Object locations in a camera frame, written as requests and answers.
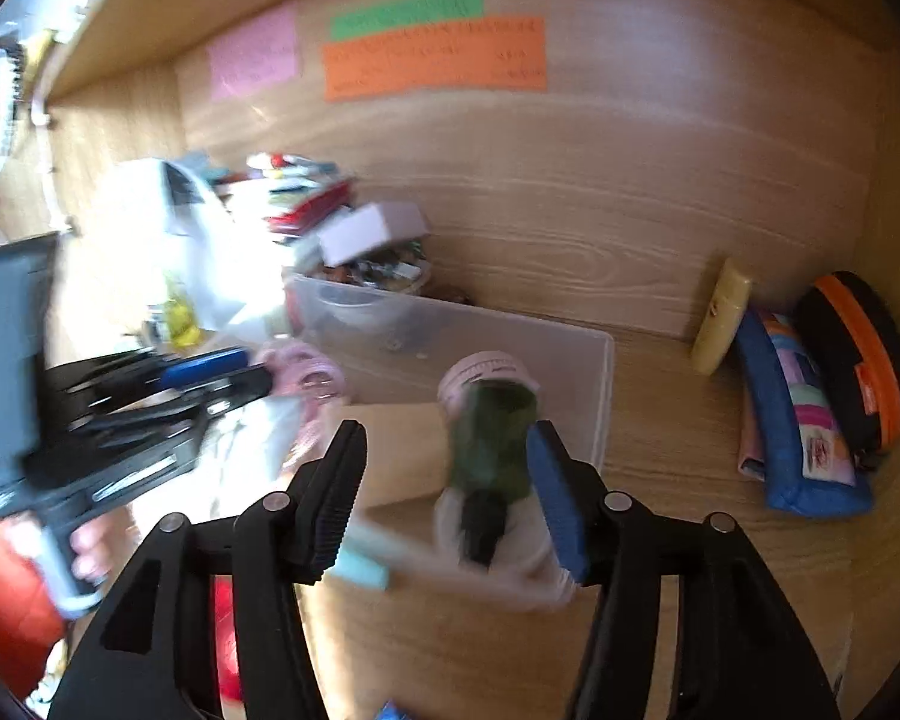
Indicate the blue pencil case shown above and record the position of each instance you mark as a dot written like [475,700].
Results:
[787,420]

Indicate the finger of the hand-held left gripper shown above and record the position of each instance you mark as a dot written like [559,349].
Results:
[225,397]
[195,371]

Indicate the small white cardboard box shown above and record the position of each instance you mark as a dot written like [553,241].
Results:
[367,232]

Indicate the clear plastic bowl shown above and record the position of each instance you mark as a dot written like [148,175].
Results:
[360,311]

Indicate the white paper sheet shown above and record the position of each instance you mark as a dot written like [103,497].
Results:
[195,240]

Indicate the wooden desk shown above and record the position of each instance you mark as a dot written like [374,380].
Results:
[682,577]

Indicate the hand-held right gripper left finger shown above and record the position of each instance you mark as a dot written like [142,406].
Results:
[337,510]

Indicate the stack of books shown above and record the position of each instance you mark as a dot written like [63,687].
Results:
[292,195]

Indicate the green sticky note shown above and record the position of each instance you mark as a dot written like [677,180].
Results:
[405,15]

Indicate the orange sticky note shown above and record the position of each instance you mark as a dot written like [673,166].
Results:
[435,64]

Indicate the black pouch with orange zipper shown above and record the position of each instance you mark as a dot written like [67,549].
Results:
[862,360]

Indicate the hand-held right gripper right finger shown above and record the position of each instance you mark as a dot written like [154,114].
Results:
[562,517]

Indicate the pale yellow tube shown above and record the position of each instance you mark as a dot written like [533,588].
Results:
[720,315]

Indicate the pink sticky note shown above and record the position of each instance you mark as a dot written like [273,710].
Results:
[255,56]

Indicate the person's left hand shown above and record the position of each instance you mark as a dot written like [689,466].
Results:
[90,547]

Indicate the translucent plastic storage box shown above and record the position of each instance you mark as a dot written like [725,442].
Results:
[562,360]

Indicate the orange red garment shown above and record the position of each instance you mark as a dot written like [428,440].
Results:
[7,592]

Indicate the yellow spray bottle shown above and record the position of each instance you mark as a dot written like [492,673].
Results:
[180,315]

